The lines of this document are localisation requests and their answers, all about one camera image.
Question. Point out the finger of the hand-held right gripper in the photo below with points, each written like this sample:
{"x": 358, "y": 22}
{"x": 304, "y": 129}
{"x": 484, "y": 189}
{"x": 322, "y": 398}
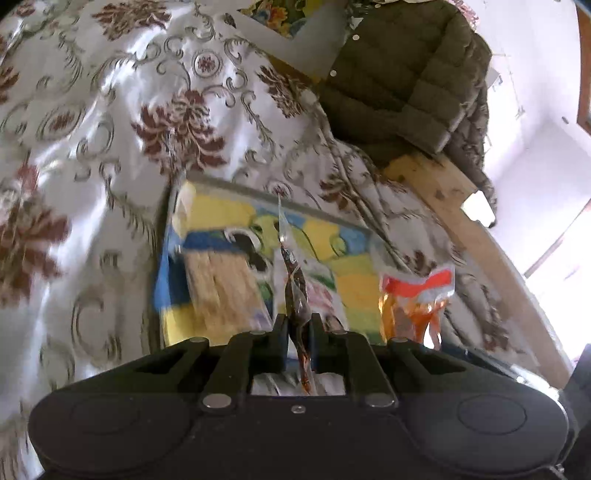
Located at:
{"x": 508, "y": 364}

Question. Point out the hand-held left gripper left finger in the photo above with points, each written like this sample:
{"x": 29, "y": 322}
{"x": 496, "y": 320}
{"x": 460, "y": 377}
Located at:
{"x": 279, "y": 344}

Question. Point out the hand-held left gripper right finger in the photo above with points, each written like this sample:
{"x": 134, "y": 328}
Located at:
{"x": 319, "y": 344}

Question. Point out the clear packet of dark snack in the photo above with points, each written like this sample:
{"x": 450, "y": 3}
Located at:
{"x": 298, "y": 286}

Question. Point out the clear pack of biscuits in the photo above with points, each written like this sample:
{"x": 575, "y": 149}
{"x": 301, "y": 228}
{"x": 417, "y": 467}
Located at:
{"x": 221, "y": 286}

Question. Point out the orange snack bag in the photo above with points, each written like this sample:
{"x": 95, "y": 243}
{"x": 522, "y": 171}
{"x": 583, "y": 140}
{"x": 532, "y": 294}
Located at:
{"x": 406, "y": 314}

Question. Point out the colourful cartoon tray liner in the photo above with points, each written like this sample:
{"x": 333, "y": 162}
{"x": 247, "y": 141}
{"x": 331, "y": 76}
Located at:
{"x": 217, "y": 217}

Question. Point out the white box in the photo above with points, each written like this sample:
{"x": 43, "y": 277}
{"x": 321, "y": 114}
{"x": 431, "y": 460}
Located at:
{"x": 478, "y": 206}

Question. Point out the olive puffer jacket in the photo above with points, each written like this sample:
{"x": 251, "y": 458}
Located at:
{"x": 397, "y": 78}

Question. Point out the floral patterned satin blanket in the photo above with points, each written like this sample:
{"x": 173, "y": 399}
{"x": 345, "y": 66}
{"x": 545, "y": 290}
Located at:
{"x": 92, "y": 138}

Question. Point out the pink crumpled cloth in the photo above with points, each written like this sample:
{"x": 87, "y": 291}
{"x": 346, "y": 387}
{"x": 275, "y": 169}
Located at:
{"x": 461, "y": 8}

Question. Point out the wooden bed frame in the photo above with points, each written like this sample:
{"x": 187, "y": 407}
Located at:
{"x": 461, "y": 217}

